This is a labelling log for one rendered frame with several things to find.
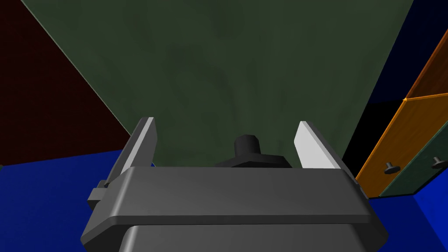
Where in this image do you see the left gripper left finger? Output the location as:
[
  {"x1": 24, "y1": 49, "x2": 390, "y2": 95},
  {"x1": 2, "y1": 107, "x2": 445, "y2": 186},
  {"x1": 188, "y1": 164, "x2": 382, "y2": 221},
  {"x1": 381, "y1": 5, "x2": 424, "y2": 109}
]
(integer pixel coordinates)
[{"x1": 104, "y1": 117, "x2": 158, "y2": 185}]

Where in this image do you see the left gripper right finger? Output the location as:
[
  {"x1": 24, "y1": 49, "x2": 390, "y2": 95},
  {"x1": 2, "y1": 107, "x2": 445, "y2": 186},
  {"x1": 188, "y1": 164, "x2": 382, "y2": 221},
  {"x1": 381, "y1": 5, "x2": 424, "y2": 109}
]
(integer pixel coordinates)
[{"x1": 294, "y1": 121, "x2": 352, "y2": 173}]

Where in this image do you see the black round knob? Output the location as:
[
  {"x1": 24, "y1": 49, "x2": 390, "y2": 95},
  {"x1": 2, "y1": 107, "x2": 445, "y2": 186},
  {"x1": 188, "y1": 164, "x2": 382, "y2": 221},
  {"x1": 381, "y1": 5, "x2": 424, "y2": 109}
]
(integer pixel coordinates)
[{"x1": 216, "y1": 134, "x2": 293, "y2": 168}]

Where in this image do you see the orange cupboard door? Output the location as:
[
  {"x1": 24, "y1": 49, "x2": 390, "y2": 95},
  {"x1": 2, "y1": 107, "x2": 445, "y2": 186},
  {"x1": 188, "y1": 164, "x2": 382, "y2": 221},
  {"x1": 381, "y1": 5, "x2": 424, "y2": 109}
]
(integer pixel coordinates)
[{"x1": 354, "y1": 92, "x2": 448, "y2": 199}]

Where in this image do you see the dark green cupboard door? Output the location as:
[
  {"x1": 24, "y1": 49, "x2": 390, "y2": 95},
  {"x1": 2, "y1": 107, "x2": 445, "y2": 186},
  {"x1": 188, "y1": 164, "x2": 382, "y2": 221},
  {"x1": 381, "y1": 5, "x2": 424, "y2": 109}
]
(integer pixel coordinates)
[{"x1": 21, "y1": 0, "x2": 414, "y2": 168}]

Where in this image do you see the orange wooden cupboard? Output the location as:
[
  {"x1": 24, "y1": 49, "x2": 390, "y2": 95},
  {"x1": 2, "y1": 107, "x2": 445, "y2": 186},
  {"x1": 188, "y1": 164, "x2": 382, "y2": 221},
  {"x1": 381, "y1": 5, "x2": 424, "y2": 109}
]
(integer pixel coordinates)
[{"x1": 354, "y1": 29, "x2": 448, "y2": 199}]

